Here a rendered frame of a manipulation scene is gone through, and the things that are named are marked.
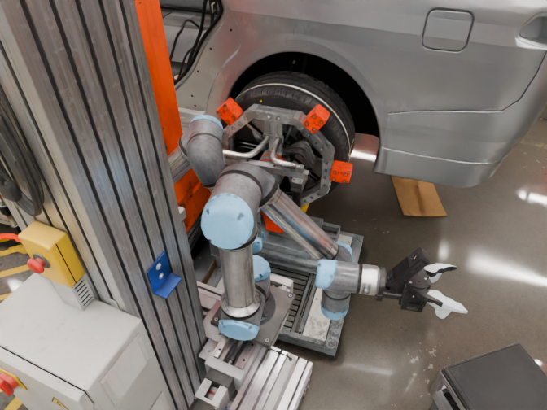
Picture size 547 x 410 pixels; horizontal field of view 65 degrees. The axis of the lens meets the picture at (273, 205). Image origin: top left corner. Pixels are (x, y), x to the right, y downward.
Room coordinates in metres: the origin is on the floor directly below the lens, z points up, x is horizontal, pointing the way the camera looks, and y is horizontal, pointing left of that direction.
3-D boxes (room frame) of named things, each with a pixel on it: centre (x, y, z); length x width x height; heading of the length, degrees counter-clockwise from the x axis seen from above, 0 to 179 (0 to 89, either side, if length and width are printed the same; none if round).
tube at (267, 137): (1.59, 0.12, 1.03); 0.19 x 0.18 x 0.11; 161
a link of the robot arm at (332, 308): (0.70, -0.17, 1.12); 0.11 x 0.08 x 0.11; 169
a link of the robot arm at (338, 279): (0.69, -0.16, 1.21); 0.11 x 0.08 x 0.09; 79
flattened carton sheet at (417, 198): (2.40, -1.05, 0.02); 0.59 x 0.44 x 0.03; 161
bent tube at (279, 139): (1.52, -0.07, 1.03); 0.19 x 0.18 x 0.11; 161
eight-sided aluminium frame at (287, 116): (1.67, -0.01, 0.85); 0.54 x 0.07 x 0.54; 71
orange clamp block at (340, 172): (1.58, -0.31, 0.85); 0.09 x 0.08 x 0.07; 71
